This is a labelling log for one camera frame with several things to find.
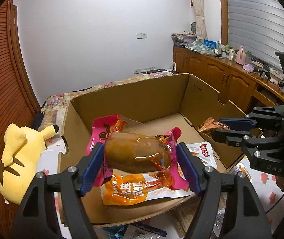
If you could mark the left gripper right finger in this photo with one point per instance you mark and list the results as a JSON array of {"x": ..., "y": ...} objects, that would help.
[{"x": 192, "y": 168}]

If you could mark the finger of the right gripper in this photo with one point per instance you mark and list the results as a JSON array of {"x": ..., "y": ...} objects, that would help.
[
  {"x": 239, "y": 124},
  {"x": 229, "y": 137}
]

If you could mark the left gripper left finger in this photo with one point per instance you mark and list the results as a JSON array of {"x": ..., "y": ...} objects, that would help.
[{"x": 89, "y": 167}]

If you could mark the small orange snack packet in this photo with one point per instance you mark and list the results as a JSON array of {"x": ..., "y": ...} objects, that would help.
[{"x": 210, "y": 125}]

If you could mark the orange white chicken feet pouch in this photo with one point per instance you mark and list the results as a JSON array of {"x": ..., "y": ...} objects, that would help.
[{"x": 128, "y": 190}]

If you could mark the pink packaged braised meat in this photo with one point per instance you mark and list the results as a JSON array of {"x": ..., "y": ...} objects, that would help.
[{"x": 134, "y": 148}]

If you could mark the white red snack pouch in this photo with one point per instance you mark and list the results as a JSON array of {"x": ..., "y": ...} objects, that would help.
[{"x": 202, "y": 150}]

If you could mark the wooden sideboard cabinet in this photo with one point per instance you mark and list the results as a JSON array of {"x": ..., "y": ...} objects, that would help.
[{"x": 245, "y": 89}]

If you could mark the white floral bed blanket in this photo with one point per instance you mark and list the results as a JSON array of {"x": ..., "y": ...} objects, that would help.
[{"x": 271, "y": 196}]

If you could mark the brown cardboard box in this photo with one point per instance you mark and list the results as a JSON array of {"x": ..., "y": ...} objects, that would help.
[{"x": 199, "y": 102}]

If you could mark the pink kettle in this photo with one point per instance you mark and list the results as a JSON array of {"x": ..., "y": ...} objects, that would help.
[{"x": 241, "y": 56}]

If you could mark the yellow pikachu plush toy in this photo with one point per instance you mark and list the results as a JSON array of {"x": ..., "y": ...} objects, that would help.
[{"x": 22, "y": 151}]

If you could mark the blue tissue pack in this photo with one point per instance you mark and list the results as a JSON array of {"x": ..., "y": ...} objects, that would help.
[{"x": 212, "y": 45}]

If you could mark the wooden slatted wardrobe door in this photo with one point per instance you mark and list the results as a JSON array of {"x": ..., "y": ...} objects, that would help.
[{"x": 18, "y": 104}]

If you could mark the grey window blind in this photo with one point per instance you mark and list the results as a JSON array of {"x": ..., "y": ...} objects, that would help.
[{"x": 258, "y": 26}]

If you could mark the beige curtain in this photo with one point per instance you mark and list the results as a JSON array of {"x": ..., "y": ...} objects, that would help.
[{"x": 198, "y": 6}]

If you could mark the wall power strip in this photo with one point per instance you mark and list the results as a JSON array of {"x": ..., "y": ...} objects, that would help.
[{"x": 143, "y": 70}]

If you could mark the white wall switch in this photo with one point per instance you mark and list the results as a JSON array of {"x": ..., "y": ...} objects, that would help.
[{"x": 141, "y": 36}]

